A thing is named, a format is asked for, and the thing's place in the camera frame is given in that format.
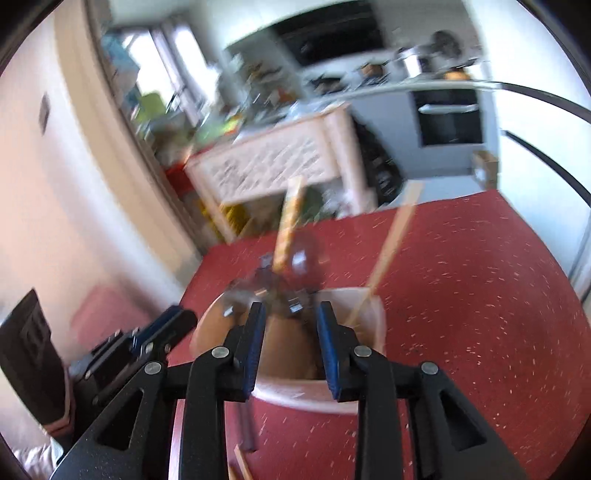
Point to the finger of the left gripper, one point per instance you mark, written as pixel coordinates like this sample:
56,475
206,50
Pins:
169,328

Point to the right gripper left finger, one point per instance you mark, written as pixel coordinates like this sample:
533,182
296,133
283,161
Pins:
131,438

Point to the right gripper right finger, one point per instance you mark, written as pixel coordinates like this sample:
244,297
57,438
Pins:
450,439

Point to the large dark metal spoon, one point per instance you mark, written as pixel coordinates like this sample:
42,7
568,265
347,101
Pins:
261,287

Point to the small dark metal spoon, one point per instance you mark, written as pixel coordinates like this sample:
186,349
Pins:
303,271

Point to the black chopstick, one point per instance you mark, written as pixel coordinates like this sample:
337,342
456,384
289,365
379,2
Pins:
247,435

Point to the plain wooden chopstick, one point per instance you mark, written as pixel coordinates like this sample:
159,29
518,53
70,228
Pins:
243,466

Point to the pink plastic stool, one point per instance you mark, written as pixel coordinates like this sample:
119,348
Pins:
103,312

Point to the white plastic utensil holder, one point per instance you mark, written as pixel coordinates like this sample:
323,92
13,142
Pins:
290,366

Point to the wooden chopstick in holder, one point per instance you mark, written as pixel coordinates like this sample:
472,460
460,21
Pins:
390,248
288,222

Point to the cardboard box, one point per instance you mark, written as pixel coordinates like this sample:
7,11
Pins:
485,168

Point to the black built-in oven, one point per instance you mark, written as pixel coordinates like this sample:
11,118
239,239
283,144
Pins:
448,117

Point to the white refrigerator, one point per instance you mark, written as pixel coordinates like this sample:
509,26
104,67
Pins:
520,50

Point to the black range hood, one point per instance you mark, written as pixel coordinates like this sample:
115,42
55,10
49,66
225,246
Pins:
330,32

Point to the small desk fan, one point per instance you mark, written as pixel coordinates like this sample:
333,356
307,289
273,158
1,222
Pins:
446,44

